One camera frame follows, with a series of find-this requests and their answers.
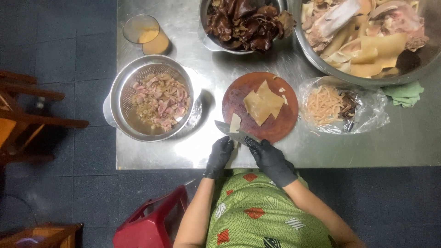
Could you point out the person's right hand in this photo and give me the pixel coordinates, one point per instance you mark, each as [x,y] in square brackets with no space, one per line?
[274,165]

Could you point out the person's left hand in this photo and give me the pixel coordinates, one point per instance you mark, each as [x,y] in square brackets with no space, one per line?
[217,158]

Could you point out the person's left fingers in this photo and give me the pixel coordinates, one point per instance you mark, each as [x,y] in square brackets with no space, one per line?
[224,142]

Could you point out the person's right fingers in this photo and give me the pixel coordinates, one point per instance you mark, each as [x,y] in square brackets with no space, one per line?
[256,147]

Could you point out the steel kitchen knife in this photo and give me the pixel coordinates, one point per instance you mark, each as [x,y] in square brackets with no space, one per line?
[224,128]

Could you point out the small pale pork skin slice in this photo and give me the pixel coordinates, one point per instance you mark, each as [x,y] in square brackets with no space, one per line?
[235,123]

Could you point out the round wooden cutting board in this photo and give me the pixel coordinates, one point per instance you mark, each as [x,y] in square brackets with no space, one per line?
[279,122]

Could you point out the tan pork skin sheet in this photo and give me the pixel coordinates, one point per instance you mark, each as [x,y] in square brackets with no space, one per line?
[256,106]
[272,96]

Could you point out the green patterned dress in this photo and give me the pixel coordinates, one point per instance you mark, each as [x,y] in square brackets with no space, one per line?
[262,213]

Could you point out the heap of chopped pork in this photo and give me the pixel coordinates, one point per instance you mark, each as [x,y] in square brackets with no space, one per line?
[162,101]

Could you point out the heap of shredded pork skin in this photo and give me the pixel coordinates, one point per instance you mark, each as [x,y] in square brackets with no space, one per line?
[322,105]

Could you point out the heap of shredded dark mushroom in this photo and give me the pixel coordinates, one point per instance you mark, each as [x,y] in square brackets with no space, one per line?
[348,105]

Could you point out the red plastic stool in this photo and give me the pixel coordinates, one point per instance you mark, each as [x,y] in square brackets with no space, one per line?
[148,224]

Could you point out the heap of wood ear mushrooms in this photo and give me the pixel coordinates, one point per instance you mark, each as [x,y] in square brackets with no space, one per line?
[244,24]

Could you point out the clear plastic bag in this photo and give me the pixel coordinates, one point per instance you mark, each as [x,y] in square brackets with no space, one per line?
[372,110]

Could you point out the plastic cup with yellow powder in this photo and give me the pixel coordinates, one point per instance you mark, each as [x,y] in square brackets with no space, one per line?
[151,36]

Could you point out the large white pork bone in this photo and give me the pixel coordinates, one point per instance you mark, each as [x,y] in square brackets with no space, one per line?
[336,19]

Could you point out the pile of boiled pork pieces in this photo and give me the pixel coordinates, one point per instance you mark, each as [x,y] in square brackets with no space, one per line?
[372,48]

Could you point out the green cloth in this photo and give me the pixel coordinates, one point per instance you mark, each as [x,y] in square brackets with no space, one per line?
[405,93]

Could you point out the large steel mixing bowl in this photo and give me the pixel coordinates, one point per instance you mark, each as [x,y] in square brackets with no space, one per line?
[410,65]

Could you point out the wooden chair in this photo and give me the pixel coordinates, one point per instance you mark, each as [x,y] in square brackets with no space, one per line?
[41,237]
[24,120]

